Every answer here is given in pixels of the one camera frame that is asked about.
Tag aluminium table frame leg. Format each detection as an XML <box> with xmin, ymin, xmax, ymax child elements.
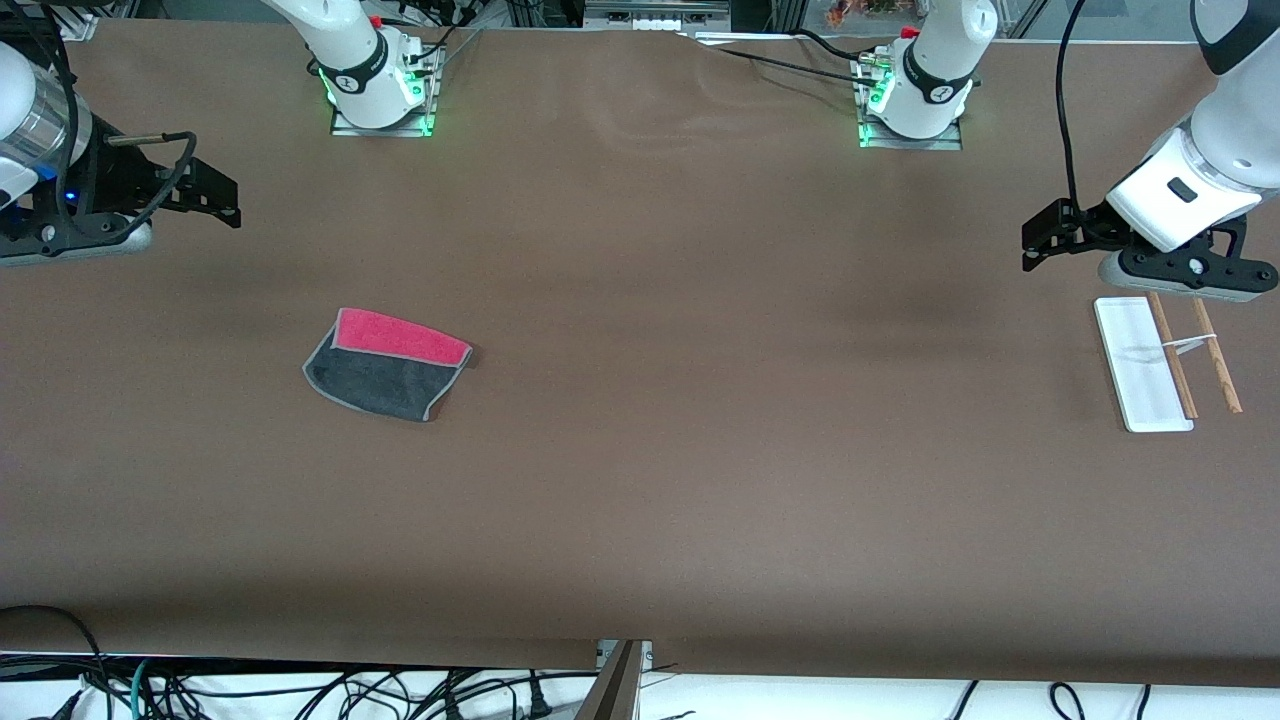
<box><xmin>575</xmin><ymin>640</ymin><xmax>653</xmax><ymax>720</ymax></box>

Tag red and grey towel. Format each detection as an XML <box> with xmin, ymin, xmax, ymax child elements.
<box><xmin>303</xmin><ymin>307</ymin><xmax>474</xmax><ymax>423</ymax></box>

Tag orange red clutter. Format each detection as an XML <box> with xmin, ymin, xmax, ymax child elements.
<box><xmin>826</xmin><ymin>0</ymin><xmax>913</xmax><ymax>28</ymax></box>

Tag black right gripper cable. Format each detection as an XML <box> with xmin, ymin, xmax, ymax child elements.
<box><xmin>105</xmin><ymin>130</ymin><xmax>199</xmax><ymax>241</ymax></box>

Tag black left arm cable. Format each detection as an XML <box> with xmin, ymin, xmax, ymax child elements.
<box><xmin>1054</xmin><ymin>0</ymin><xmax>1093</xmax><ymax>213</ymax></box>

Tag white rack base plate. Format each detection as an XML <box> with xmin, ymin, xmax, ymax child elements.
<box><xmin>1093</xmin><ymin>296</ymin><xmax>1195</xmax><ymax>434</ymax></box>

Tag thick black floor cable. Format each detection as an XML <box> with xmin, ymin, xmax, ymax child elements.
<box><xmin>0</xmin><ymin>604</ymin><xmax>107</xmax><ymax>720</ymax></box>

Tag grey equipment panel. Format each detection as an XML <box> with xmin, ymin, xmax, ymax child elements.
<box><xmin>583</xmin><ymin>0</ymin><xmax>732</xmax><ymax>33</ymax></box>

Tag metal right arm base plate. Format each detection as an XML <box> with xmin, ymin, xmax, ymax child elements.
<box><xmin>330</xmin><ymin>45</ymin><xmax>446</xmax><ymax>139</ymax></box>

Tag black base cable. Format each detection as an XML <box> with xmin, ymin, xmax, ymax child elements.
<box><xmin>712</xmin><ymin>46</ymin><xmax>883</xmax><ymax>87</ymax></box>

